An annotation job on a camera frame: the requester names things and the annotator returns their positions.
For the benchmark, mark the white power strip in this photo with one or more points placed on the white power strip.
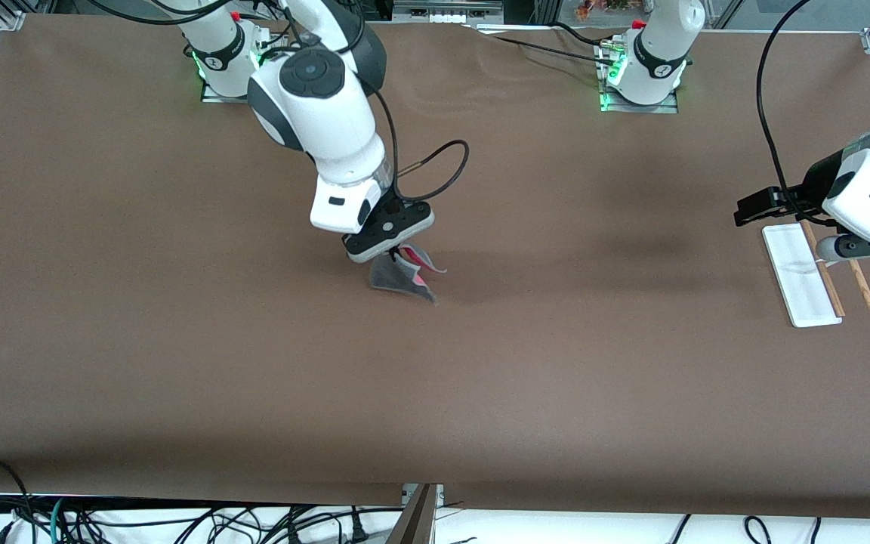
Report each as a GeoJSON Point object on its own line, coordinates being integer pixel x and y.
{"type": "Point", "coordinates": [446, 16]}

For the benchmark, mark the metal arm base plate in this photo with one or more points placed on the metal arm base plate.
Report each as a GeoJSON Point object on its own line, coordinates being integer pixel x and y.
{"type": "Point", "coordinates": [639, 109]}
{"type": "Point", "coordinates": [220, 97]}

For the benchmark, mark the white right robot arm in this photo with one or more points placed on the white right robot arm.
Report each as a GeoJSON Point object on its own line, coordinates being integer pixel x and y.
{"type": "Point", "coordinates": [329, 121]}

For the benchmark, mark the orange red object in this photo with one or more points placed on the orange red object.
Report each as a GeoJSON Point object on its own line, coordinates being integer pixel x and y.
{"type": "Point", "coordinates": [601, 7]}

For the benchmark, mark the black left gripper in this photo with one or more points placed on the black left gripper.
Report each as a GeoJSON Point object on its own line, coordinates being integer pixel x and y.
{"type": "Point", "coordinates": [812, 183]}

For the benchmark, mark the black power plug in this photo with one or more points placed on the black power plug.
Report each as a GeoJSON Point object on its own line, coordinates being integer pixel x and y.
{"type": "Point", "coordinates": [359, 535]}

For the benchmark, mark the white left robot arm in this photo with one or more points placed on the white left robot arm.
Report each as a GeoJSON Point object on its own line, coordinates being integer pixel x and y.
{"type": "Point", "coordinates": [658, 53]}

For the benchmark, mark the small metal bracket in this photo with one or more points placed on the small metal bracket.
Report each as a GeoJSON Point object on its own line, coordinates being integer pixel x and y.
{"type": "Point", "coordinates": [407, 495]}

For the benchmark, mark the grey towel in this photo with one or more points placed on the grey towel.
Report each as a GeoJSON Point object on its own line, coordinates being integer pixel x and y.
{"type": "Point", "coordinates": [393, 279]}

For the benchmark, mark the brown wooden beam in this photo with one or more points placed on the brown wooden beam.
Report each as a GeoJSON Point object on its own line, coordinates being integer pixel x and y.
{"type": "Point", "coordinates": [416, 521]}

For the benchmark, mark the brown table mat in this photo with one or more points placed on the brown table mat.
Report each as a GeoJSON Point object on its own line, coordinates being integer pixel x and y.
{"type": "Point", "coordinates": [518, 363]}

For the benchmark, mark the white rack base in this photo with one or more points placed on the white rack base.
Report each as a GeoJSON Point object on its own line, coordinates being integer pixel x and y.
{"type": "Point", "coordinates": [801, 279]}

